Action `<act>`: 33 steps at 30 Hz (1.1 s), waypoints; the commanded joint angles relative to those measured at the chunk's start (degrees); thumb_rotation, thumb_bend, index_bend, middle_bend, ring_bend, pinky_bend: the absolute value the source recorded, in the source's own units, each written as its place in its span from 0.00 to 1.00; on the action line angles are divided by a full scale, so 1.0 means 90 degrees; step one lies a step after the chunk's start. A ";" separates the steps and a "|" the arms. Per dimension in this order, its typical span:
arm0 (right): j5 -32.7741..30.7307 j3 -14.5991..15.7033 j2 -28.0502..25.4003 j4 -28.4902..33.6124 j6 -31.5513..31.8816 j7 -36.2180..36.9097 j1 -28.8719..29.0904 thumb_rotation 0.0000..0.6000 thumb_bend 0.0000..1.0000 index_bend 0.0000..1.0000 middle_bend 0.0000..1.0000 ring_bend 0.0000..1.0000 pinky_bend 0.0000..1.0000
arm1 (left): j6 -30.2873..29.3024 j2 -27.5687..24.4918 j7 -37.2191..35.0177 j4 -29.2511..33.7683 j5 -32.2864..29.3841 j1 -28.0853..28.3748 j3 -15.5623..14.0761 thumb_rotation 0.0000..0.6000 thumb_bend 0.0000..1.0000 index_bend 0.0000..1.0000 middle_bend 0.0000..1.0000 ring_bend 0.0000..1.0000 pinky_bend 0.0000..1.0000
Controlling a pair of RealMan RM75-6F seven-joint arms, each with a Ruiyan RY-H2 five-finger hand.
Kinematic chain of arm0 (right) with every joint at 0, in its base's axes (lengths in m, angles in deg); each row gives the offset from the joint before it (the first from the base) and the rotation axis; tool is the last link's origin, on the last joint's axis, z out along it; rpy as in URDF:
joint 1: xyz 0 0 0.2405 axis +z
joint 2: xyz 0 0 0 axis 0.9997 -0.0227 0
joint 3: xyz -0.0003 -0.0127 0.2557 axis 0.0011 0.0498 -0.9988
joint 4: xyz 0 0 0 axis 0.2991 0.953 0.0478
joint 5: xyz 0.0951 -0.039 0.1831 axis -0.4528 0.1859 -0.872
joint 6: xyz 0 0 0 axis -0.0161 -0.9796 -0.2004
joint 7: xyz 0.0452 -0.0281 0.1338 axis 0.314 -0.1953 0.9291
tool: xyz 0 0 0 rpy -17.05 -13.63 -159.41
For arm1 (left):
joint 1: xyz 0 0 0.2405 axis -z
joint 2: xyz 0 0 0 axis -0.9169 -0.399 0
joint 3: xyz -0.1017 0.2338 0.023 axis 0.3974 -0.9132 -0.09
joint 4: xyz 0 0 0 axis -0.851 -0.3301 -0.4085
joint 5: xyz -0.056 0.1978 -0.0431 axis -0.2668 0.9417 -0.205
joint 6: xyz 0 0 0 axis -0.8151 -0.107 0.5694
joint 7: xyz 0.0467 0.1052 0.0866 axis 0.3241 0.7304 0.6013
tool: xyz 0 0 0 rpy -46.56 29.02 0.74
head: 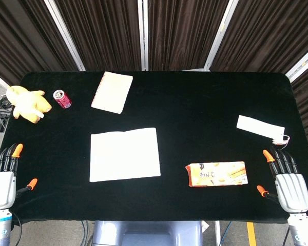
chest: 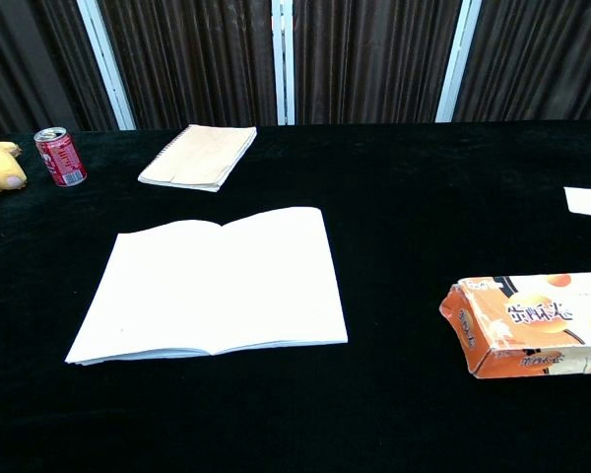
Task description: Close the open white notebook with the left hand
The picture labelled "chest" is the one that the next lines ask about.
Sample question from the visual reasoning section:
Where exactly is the white booklet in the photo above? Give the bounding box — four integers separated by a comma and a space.
64, 206, 350, 367

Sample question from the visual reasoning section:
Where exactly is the tan spiral-bound notebook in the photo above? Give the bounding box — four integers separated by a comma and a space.
137, 123, 258, 193

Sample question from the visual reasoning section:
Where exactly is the black velvet tablecloth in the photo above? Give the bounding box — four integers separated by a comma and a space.
0, 120, 591, 473

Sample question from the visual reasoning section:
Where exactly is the brown pleated curtain panel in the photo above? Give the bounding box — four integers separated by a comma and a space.
0, 0, 119, 139
96, 0, 279, 130
293, 0, 463, 125
454, 0, 591, 123

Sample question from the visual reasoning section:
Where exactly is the orange snack box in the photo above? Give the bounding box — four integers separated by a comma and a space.
438, 271, 591, 380

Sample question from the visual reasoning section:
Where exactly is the red soda can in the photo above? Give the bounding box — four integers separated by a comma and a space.
33, 126, 88, 188

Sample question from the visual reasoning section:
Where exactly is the white screen frame post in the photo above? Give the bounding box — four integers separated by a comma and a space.
76, 0, 137, 131
271, 0, 296, 126
434, 0, 483, 123

